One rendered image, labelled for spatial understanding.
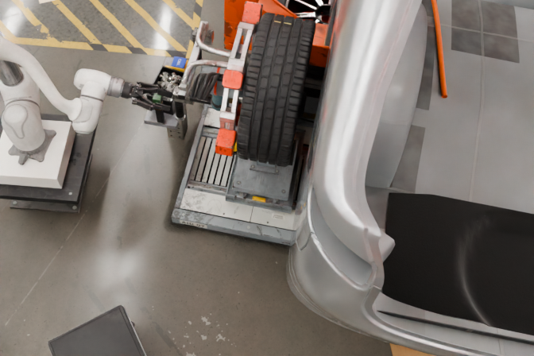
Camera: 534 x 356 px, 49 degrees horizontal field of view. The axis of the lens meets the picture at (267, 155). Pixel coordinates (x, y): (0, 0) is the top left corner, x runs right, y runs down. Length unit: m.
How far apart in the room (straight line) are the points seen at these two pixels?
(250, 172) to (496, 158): 1.26
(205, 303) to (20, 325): 0.90
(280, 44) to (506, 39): 1.07
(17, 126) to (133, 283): 0.97
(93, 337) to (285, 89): 1.35
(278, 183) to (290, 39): 0.96
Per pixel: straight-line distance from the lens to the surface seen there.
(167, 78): 3.04
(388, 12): 1.76
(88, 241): 3.29
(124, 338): 2.74
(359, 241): 1.54
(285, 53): 2.38
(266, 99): 2.34
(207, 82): 2.43
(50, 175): 3.04
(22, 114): 2.92
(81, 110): 2.71
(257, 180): 3.11
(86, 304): 3.17
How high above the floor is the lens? 2.98
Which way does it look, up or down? 60 degrees down
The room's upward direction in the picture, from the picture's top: 8 degrees clockwise
